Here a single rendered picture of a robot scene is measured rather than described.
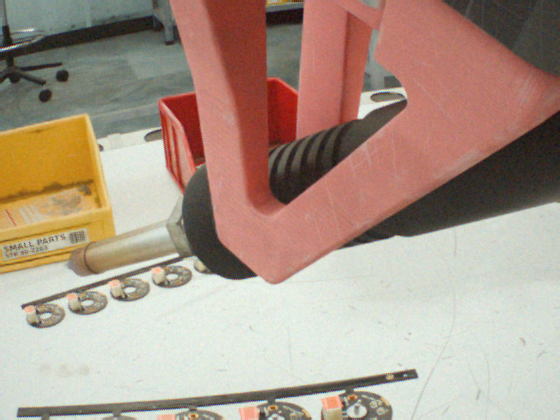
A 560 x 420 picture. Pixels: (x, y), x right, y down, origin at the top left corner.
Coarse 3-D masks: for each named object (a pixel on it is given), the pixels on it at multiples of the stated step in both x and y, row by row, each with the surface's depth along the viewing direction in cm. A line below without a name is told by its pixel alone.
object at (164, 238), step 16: (176, 208) 17; (160, 224) 17; (176, 224) 16; (112, 240) 19; (128, 240) 18; (144, 240) 18; (160, 240) 17; (176, 240) 16; (80, 256) 20; (96, 256) 19; (112, 256) 19; (128, 256) 18; (144, 256) 18; (160, 256) 18; (192, 256) 16; (80, 272) 20; (96, 272) 20
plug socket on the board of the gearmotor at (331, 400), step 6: (330, 396) 26; (336, 396) 26; (324, 402) 26; (330, 402) 26; (336, 402) 26; (324, 408) 26; (330, 408) 26; (336, 408) 26; (330, 414) 26; (336, 414) 26
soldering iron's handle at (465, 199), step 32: (352, 128) 13; (544, 128) 10; (288, 160) 14; (320, 160) 13; (512, 160) 10; (544, 160) 10; (192, 192) 15; (288, 192) 13; (448, 192) 11; (480, 192) 11; (512, 192) 11; (544, 192) 10; (192, 224) 15; (384, 224) 12; (416, 224) 12; (448, 224) 12; (224, 256) 15
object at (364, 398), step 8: (352, 392) 27; (360, 392) 27; (368, 392) 27; (344, 400) 27; (352, 400) 27; (360, 400) 27; (368, 400) 27; (376, 400) 27; (384, 400) 27; (344, 408) 27; (368, 408) 26; (376, 408) 26; (384, 408) 26; (368, 416) 26; (376, 416) 26; (384, 416) 26; (392, 416) 26
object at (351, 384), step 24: (312, 384) 28; (336, 384) 28; (360, 384) 28; (24, 408) 27; (48, 408) 27; (72, 408) 27; (96, 408) 27; (120, 408) 27; (144, 408) 27; (168, 408) 27; (192, 408) 27
